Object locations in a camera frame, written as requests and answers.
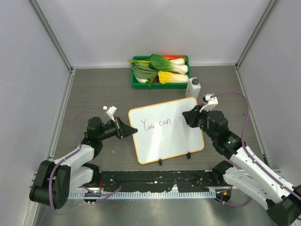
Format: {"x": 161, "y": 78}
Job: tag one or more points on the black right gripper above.
{"x": 191, "y": 117}

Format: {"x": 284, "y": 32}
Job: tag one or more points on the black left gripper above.
{"x": 122, "y": 130}

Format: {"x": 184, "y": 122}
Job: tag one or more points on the orange-framed whiteboard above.
{"x": 163, "y": 132}

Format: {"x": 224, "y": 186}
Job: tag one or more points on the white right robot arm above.
{"x": 245, "y": 171}

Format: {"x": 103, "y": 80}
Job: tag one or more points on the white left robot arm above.
{"x": 56, "y": 179}

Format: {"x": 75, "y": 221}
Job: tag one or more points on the white plastic bottle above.
{"x": 193, "y": 88}

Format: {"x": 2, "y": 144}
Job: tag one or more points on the yellow-leaf cabbage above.
{"x": 169, "y": 77}

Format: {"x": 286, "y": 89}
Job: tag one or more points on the white radish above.
{"x": 142, "y": 80}

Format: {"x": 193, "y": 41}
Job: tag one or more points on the green bok choy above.
{"x": 162, "y": 64}

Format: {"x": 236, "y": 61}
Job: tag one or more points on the green long beans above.
{"x": 143, "y": 69}

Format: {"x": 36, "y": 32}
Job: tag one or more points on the orange carrot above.
{"x": 171, "y": 57}

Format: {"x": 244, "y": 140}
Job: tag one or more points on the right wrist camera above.
{"x": 210, "y": 102}

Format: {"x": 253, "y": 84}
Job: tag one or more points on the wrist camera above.
{"x": 110, "y": 111}
{"x": 210, "y": 102}

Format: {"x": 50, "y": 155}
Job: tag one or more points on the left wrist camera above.
{"x": 110, "y": 111}

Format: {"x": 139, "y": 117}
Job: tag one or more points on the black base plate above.
{"x": 158, "y": 181}

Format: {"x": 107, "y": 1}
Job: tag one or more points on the white slotted cable duct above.
{"x": 173, "y": 194}

